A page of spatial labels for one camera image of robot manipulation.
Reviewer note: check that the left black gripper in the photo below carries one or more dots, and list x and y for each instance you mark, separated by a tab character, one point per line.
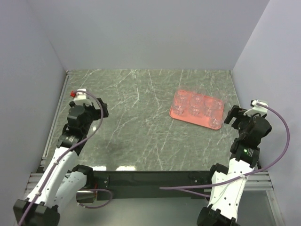
97	112

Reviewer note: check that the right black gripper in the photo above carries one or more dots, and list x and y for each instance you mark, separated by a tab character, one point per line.
236	111

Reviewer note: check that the tall clear glass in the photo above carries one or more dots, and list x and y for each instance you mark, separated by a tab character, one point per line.
216	119

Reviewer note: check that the clear square glass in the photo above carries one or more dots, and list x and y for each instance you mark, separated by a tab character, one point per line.
178	108

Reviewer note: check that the clear wine glass front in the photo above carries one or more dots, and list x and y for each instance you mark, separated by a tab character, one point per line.
223	96

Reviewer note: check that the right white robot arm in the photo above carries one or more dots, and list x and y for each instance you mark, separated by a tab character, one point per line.
229	182

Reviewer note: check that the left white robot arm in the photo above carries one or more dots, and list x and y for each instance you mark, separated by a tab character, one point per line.
63	179

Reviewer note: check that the pink plastic tray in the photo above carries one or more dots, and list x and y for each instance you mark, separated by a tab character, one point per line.
201	120

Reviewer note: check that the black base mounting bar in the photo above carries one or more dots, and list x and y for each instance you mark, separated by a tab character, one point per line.
146	184

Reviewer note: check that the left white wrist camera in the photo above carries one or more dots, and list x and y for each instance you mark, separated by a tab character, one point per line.
80	95

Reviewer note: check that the aluminium rail frame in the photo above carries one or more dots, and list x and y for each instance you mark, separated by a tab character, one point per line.
36	112

